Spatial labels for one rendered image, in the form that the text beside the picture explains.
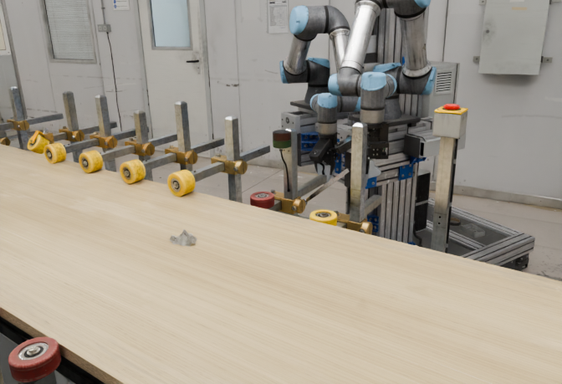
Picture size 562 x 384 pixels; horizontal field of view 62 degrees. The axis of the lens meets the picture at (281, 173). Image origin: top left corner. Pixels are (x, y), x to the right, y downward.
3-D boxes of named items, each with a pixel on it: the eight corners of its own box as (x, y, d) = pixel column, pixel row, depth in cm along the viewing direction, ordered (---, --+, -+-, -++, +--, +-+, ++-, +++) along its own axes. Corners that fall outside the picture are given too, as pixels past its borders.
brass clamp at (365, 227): (335, 224, 157) (336, 211, 155) (373, 233, 150) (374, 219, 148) (327, 231, 152) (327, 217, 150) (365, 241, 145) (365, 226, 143)
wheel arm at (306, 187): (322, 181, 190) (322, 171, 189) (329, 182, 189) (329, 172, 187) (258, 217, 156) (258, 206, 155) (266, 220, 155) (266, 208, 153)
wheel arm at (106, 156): (180, 137, 223) (179, 130, 222) (185, 138, 221) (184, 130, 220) (87, 163, 184) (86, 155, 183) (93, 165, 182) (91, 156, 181)
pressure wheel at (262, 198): (260, 219, 162) (259, 188, 158) (279, 224, 157) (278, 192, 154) (246, 227, 155) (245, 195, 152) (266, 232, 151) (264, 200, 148)
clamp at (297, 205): (273, 203, 169) (273, 190, 168) (305, 211, 162) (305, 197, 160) (264, 208, 165) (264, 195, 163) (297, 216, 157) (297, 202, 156)
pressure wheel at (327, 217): (306, 243, 143) (306, 209, 139) (330, 241, 145) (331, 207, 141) (314, 256, 136) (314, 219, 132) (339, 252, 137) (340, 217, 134)
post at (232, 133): (237, 235, 183) (230, 115, 168) (243, 237, 181) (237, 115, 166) (231, 238, 181) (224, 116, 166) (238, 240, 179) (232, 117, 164)
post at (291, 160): (290, 255, 170) (288, 126, 155) (298, 258, 168) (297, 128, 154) (284, 259, 168) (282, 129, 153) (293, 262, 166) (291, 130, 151)
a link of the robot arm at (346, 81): (357, -32, 169) (323, 85, 156) (386, -34, 164) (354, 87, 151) (365, -9, 179) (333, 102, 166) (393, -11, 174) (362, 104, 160)
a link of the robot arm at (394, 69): (375, 91, 211) (377, 60, 207) (406, 93, 205) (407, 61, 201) (367, 94, 201) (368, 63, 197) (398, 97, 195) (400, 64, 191)
